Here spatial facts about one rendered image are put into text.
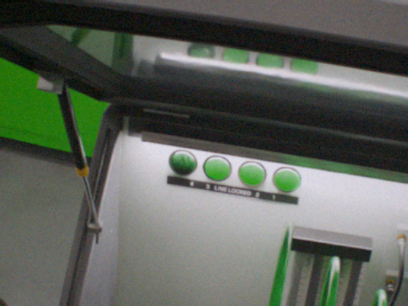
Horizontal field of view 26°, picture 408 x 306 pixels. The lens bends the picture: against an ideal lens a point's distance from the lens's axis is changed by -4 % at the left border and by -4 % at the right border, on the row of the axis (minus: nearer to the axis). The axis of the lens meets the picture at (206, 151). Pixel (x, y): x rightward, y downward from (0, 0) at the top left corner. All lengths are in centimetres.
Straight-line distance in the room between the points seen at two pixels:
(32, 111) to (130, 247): 262
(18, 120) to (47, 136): 17
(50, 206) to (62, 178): 26
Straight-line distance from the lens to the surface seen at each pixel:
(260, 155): 148
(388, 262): 161
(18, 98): 424
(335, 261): 135
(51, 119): 420
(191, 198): 157
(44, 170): 425
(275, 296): 123
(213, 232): 160
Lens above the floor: 213
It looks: 28 degrees down
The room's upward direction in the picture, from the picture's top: 6 degrees clockwise
